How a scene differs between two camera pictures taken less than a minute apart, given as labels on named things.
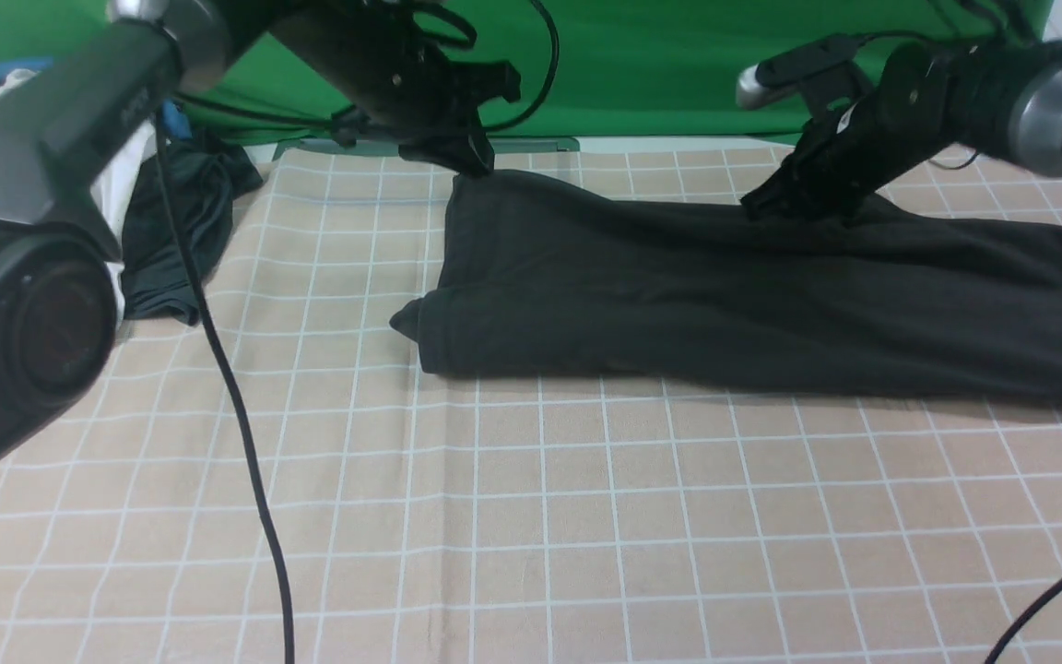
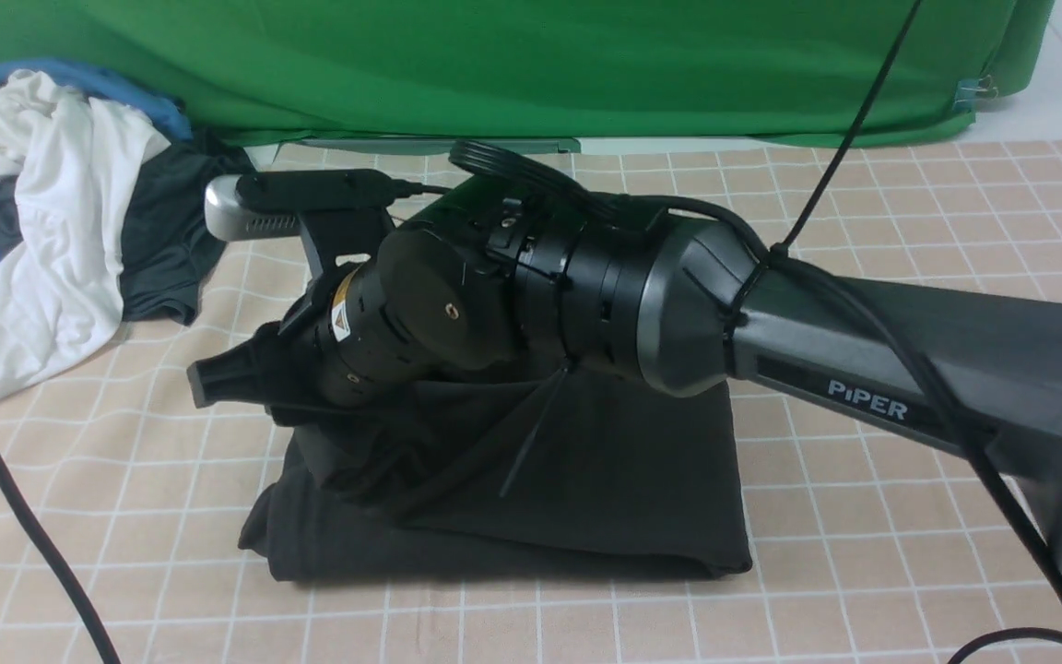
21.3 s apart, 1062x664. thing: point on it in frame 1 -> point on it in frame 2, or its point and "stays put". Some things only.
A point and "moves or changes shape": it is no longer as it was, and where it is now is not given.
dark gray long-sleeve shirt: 659,278 moves or changes shape
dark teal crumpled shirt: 206,174 stays put
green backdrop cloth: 584,68 stays put
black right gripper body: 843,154 -> 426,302
